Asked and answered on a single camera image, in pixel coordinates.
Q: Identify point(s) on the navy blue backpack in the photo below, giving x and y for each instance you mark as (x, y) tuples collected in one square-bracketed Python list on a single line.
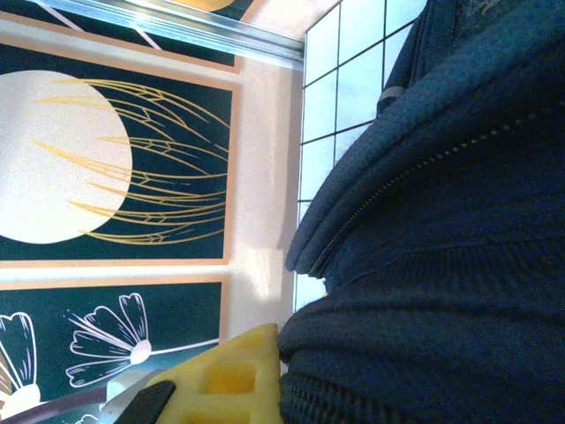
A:
[(441, 221)]

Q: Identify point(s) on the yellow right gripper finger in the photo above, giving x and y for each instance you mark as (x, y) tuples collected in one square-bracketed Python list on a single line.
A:
[(229, 353)]

